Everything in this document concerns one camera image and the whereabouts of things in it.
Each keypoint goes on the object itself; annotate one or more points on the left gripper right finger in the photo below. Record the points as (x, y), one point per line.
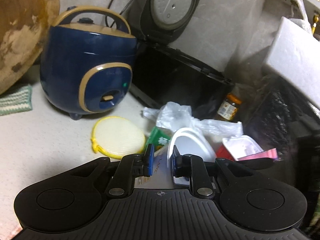
(180, 164)

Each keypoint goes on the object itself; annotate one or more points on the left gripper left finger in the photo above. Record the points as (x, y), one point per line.
(144, 162)

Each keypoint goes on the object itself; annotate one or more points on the white paper bowl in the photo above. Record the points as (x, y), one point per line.
(187, 141)

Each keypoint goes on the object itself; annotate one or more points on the pink purple sponge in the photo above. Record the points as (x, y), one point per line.
(272, 154)

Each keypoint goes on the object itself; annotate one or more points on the red plastic food tray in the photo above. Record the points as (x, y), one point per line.
(235, 148)

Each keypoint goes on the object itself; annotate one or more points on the small green snack wrapper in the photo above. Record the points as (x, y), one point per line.
(158, 138)

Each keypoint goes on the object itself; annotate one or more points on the clear plastic bag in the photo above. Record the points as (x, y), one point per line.
(173, 116)

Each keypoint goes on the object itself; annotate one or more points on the yellow rimmed scrub pad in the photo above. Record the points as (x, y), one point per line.
(116, 137)

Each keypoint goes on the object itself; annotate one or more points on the black microwave oven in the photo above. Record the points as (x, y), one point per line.
(279, 116)

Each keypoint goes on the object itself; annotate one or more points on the sauce jar orange lid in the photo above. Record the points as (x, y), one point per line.
(228, 108)

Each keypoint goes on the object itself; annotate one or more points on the blue small rice cooker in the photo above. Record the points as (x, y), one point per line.
(86, 62)

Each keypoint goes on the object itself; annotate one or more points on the white styrofoam box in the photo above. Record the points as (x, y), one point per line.
(294, 56)

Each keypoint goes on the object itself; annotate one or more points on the green striped knitted cloth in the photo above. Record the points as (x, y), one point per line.
(16, 99)

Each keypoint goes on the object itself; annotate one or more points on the round wooden cutting board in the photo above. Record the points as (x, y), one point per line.
(24, 27)

